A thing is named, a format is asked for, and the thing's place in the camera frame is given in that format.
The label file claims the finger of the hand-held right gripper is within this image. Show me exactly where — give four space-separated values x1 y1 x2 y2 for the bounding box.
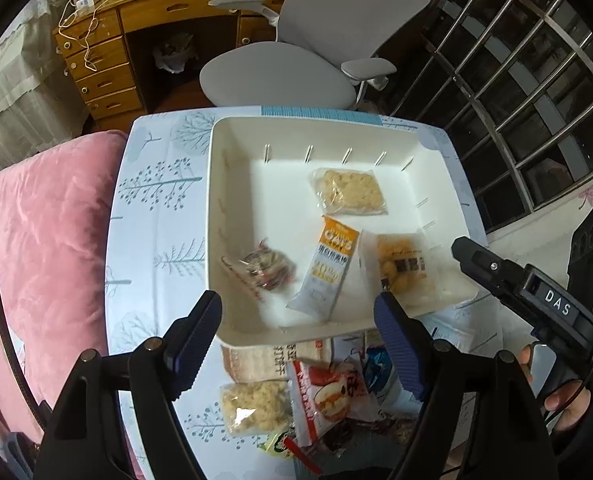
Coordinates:
451 236 532 311

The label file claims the wooden desk with drawers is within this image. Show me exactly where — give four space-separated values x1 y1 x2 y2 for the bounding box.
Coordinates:
54 0 297 131

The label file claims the person's right hand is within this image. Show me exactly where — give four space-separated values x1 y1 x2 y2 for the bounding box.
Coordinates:
518 345 592 436

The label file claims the yellow pastry packet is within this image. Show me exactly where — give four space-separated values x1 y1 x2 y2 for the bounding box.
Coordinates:
359 230 440 307

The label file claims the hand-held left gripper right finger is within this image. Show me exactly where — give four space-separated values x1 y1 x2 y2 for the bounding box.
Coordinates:
373 291 560 480

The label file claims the white lace bed skirt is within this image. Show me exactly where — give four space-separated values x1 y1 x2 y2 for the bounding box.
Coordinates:
0 10 90 181

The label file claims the tree print tablecloth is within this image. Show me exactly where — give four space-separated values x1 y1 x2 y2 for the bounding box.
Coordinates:
104 105 502 480

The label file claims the brown white snack packet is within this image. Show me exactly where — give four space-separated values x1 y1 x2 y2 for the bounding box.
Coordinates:
220 339 335 386

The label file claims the white floral sheet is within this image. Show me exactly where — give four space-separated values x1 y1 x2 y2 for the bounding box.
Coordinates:
487 160 593 281

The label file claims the orange white protein bar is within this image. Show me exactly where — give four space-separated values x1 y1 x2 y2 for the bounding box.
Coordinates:
286 215 362 321

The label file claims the pink blanket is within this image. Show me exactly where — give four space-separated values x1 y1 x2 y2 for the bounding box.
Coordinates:
0 130 142 480

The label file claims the clear rice crisp packet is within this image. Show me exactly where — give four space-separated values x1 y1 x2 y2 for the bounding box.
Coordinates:
309 167 390 216
220 382 293 436

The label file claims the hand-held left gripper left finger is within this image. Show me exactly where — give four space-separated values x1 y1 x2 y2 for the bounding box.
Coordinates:
35 290 223 480

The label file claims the light blue snack packet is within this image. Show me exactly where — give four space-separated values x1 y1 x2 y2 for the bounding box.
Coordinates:
364 345 412 406

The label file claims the metal window grille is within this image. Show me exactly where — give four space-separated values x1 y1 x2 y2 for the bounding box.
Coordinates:
391 0 593 233

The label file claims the red white cake packet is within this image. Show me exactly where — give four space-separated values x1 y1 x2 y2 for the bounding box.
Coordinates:
285 355 380 448

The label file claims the striped candy packet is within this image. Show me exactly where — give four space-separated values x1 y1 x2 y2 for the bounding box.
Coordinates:
221 239 297 293

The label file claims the grey office chair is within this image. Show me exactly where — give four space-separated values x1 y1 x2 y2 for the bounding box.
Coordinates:
199 0 435 111

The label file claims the white charging cable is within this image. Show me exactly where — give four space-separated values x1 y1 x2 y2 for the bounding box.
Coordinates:
56 0 102 73

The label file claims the white plastic tray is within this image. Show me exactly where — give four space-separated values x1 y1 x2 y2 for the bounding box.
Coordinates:
207 116 481 346

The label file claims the plastic trash bag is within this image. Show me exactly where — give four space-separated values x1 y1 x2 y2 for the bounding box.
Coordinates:
154 32 197 75

